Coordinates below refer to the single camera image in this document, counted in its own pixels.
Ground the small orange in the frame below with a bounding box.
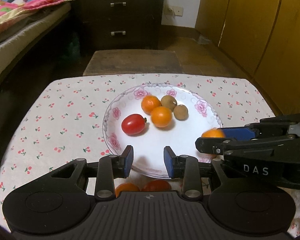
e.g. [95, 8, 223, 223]
[115, 183, 140, 198]
[151, 106, 172, 128]
[141, 95, 161, 115]
[201, 128, 225, 138]

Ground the red cherry tomato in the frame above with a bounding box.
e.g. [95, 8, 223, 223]
[121, 114, 147, 135]
[141, 180, 171, 192]

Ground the brown longan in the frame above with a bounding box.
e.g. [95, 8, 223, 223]
[173, 105, 189, 121]
[160, 95, 178, 111]

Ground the white floral porcelain plate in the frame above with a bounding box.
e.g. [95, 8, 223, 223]
[102, 83, 223, 179]

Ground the cherry print tablecloth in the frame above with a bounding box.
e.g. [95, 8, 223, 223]
[0, 73, 300, 238]

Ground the dark wooden stool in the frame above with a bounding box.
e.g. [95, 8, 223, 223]
[83, 49, 184, 76]

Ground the yellow wooden wardrobe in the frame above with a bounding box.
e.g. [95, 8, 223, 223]
[196, 0, 300, 114]

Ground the dark wooden nightstand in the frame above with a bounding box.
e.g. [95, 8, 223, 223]
[71, 0, 164, 54]

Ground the colourful floral quilt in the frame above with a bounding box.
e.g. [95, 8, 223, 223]
[0, 0, 71, 34]

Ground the white wall socket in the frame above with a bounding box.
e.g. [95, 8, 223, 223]
[165, 5, 184, 17]

